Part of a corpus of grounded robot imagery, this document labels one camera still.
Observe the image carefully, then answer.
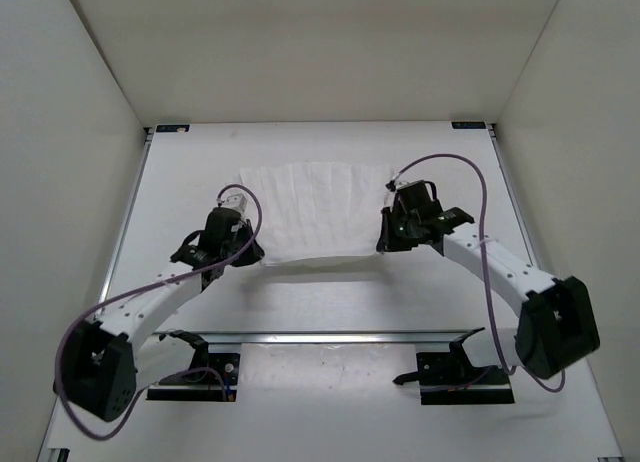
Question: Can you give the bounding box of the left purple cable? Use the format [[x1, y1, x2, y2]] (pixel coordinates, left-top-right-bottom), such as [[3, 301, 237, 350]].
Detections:
[[53, 183, 265, 441]]

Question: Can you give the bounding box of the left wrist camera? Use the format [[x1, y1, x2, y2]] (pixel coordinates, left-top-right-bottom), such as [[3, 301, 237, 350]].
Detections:
[[217, 193, 248, 216]]

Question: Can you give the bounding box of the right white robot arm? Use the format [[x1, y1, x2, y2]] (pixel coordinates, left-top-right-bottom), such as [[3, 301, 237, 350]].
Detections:
[[377, 180, 601, 384]]

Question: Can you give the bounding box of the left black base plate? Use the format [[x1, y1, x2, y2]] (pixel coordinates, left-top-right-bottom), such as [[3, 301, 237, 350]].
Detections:
[[146, 331, 241, 403]]

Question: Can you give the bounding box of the blue corner label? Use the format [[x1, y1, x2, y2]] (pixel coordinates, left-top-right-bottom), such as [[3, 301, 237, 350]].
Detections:
[[155, 124, 190, 133], [451, 121, 486, 130]]

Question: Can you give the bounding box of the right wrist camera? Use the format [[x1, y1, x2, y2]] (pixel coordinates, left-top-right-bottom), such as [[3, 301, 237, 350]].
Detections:
[[385, 180, 438, 211]]

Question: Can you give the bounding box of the white pleated skirt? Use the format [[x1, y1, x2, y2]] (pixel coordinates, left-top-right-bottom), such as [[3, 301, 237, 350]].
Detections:
[[237, 162, 393, 266]]

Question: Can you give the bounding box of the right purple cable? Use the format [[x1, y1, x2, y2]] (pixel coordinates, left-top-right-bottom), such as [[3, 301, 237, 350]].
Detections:
[[384, 153, 569, 394]]

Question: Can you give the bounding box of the right blue corner label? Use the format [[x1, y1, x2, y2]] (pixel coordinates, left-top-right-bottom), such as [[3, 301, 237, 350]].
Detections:
[[451, 121, 486, 130]]

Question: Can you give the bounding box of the left blue corner label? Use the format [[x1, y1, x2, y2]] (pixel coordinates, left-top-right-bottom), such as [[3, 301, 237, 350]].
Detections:
[[155, 124, 190, 133]]

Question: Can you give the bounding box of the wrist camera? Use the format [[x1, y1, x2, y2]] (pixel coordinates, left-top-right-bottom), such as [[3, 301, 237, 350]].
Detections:
[[385, 180, 438, 211], [217, 193, 248, 216]]

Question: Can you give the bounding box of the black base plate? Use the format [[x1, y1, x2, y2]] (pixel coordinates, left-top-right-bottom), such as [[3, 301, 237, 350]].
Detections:
[[393, 328, 515, 406], [146, 331, 241, 403]]

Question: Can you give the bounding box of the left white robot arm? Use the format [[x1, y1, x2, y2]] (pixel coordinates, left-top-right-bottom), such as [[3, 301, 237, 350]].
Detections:
[[54, 200, 264, 422]]

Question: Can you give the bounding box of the aluminium table edge rail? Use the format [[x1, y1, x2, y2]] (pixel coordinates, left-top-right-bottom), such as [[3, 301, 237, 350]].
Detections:
[[154, 327, 519, 348]]

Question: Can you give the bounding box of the purple cable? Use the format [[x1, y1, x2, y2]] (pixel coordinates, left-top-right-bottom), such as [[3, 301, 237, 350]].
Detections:
[[53, 183, 265, 441], [384, 153, 569, 394]]

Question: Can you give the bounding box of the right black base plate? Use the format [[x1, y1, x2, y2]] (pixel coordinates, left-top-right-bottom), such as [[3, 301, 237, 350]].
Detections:
[[393, 328, 515, 406]]

